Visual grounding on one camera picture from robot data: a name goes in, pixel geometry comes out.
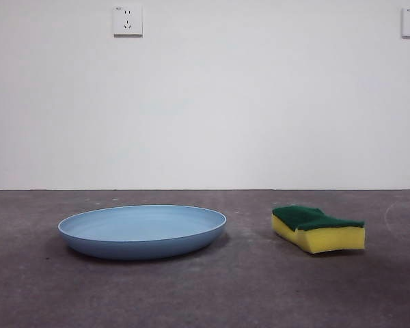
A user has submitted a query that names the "light blue round plate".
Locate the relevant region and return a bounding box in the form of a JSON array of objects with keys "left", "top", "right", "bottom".
[{"left": 57, "top": 204, "right": 227, "bottom": 261}]

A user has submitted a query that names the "yellow sponge with green pad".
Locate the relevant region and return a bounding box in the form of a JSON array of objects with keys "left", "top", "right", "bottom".
[{"left": 271, "top": 204, "right": 366, "bottom": 255}]

